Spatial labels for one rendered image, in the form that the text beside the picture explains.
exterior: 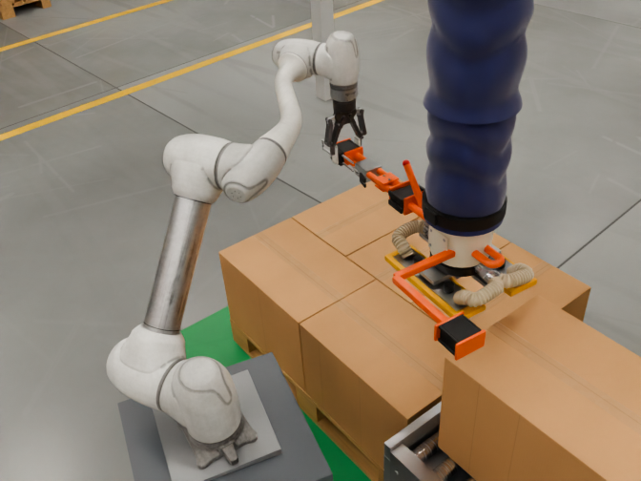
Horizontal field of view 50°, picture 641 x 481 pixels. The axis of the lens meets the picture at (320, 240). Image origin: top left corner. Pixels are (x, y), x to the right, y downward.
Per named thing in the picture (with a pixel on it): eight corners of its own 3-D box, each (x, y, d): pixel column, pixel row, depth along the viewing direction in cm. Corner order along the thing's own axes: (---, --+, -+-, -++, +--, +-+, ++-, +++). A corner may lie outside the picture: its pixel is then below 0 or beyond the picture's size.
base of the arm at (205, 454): (205, 482, 182) (201, 471, 178) (175, 422, 197) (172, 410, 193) (266, 449, 188) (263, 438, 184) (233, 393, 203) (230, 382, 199)
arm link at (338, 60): (365, 76, 220) (329, 71, 225) (364, 29, 210) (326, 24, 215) (351, 90, 212) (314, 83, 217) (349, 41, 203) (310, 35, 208)
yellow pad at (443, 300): (485, 310, 186) (487, 296, 183) (457, 324, 182) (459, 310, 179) (410, 248, 210) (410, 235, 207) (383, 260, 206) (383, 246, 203)
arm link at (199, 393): (221, 453, 182) (207, 405, 167) (167, 428, 188) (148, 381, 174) (253, 407, 192) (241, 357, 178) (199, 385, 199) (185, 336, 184)
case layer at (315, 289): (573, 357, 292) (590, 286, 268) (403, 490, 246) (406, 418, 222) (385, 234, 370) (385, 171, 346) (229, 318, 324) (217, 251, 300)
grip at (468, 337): (484, 345, 161) (485, 330, 158) (456, 361, 158) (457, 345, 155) (461, 325, 167) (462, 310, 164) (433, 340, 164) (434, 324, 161)
